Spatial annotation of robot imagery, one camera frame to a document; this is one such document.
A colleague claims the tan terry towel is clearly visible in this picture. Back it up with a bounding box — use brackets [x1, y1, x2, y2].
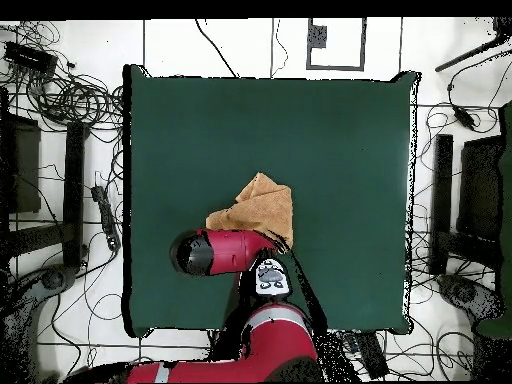
[205, 171, 296, 252]

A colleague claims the dark green table cloth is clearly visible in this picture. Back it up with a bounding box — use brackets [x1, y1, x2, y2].
[121, 63, 422, 340]

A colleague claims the black power strip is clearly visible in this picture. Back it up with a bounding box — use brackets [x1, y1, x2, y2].
[90, 184, 122, 253]
[342, 330, 390, 380]

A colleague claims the black chair base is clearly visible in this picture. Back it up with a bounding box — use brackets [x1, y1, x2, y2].
[0, 263, 79, 383]
[436, 273, 506, 323]

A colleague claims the black power adapter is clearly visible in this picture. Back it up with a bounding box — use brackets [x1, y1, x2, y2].
[452, 105, 478, 132]

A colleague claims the black rod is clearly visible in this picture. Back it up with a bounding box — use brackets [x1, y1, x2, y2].
[434, 17, 512, 74]

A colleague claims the black box device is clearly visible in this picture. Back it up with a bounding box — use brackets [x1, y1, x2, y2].
[2, 40, 60, 78]

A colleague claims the black metal frame stand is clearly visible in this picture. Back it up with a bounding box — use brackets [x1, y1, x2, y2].
[428, 133, 506, 277]
[0, 87, 92, 277]

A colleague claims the black cable tangle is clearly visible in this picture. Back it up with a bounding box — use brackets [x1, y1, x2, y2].
[0, 21, 125, 133]

